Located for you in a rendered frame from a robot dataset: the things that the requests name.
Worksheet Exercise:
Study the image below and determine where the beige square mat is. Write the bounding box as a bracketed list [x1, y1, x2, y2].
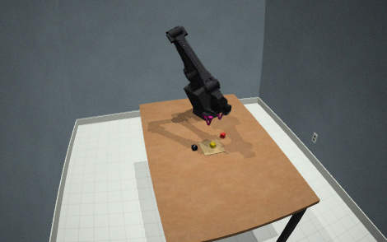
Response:
[198, 139, 225, 156]

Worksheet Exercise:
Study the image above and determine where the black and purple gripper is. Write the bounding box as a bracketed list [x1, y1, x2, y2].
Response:
[203, 100, 223, 126]

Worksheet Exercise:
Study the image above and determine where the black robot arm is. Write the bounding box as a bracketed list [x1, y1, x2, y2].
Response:
[166, 26, 231, 115]

